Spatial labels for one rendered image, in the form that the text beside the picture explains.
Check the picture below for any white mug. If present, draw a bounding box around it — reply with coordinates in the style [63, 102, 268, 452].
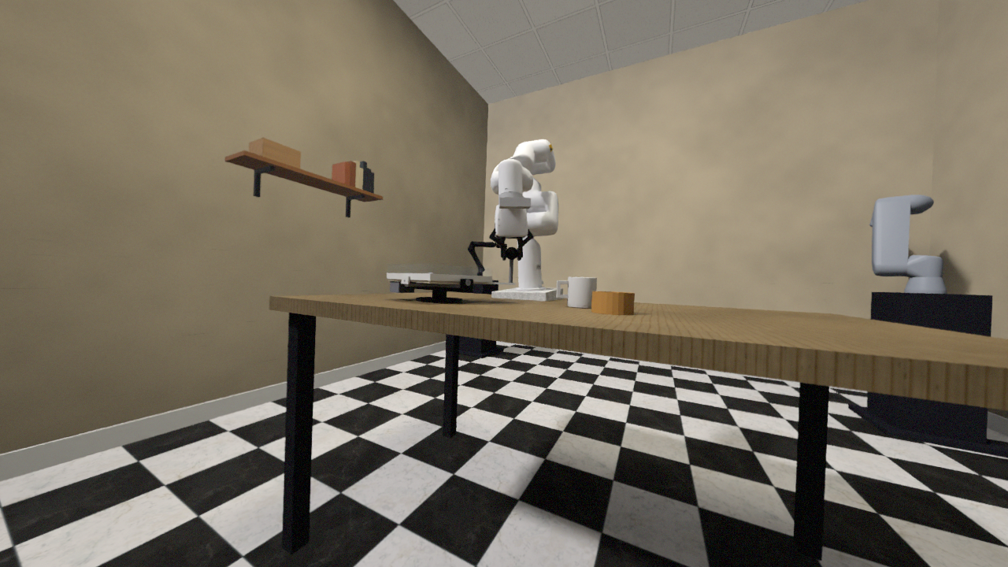
[556, 277, 597, 309]

